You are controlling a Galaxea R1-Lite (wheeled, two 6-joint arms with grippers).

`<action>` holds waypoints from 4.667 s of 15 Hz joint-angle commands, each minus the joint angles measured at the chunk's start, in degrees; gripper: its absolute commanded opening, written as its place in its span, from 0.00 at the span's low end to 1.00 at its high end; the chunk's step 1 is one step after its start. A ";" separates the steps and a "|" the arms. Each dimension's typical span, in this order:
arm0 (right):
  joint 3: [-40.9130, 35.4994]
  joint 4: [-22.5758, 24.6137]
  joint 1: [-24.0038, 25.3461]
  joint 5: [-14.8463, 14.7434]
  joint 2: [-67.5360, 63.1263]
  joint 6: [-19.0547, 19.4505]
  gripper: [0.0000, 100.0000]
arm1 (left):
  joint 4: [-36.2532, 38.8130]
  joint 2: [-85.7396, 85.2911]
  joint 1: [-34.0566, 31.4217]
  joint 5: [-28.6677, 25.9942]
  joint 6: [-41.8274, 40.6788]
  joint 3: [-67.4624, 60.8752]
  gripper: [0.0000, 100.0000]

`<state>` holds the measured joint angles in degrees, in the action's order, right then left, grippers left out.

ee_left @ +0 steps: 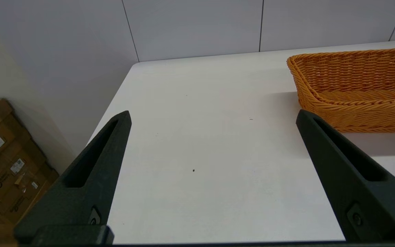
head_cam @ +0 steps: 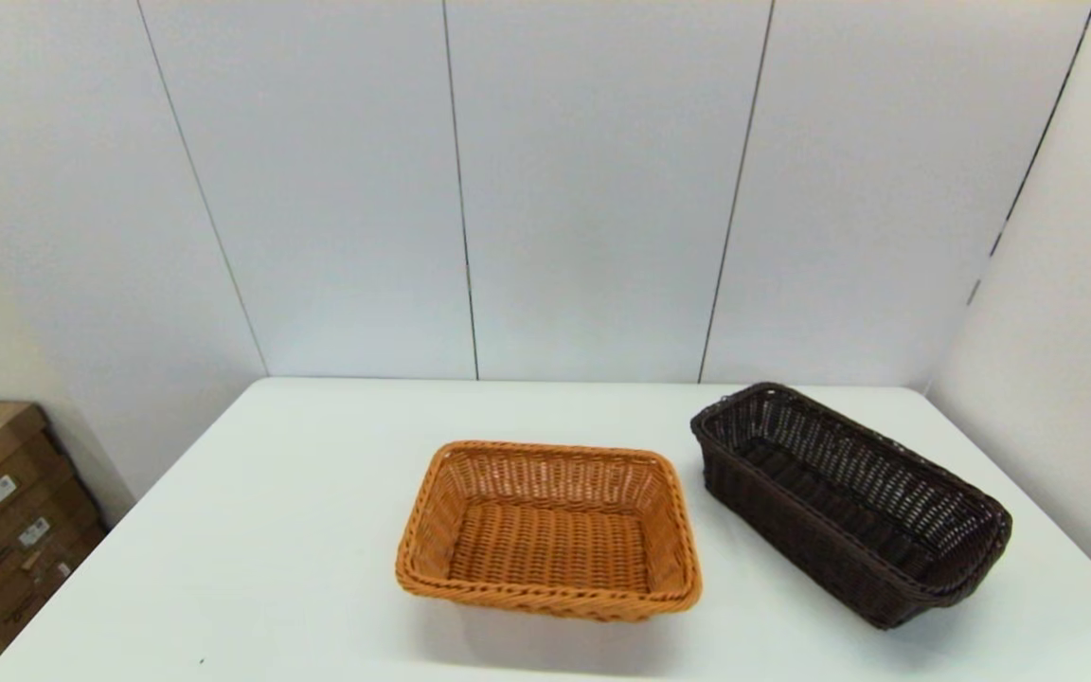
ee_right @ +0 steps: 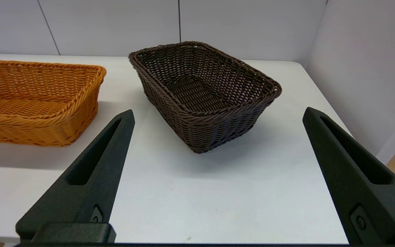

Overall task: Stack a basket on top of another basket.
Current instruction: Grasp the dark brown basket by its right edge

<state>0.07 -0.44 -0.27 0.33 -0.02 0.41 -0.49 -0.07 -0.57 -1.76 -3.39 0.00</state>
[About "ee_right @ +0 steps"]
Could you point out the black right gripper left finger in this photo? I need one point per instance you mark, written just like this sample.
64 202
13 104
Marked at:
98 192

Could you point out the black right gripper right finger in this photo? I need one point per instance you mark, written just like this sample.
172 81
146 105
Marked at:
379 212

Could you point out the orange wicker basket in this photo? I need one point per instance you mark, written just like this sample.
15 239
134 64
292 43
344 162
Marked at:
36 103

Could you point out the dark brown wicker basket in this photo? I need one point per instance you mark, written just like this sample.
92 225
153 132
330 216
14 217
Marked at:
204 99

